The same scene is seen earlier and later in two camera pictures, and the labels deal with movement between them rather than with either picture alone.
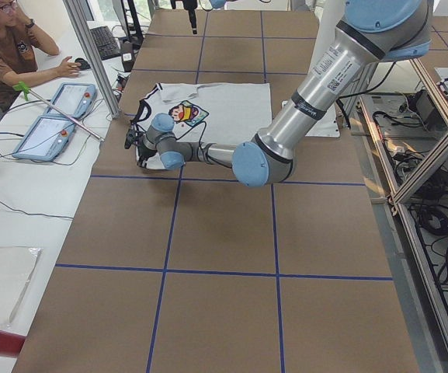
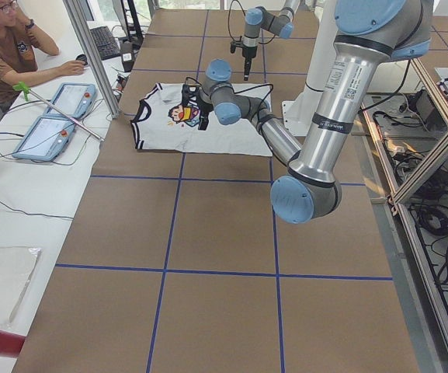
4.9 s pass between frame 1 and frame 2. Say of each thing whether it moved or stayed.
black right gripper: moved
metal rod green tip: stayed
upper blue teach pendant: stayed
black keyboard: stayed
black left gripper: moved
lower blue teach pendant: stayed
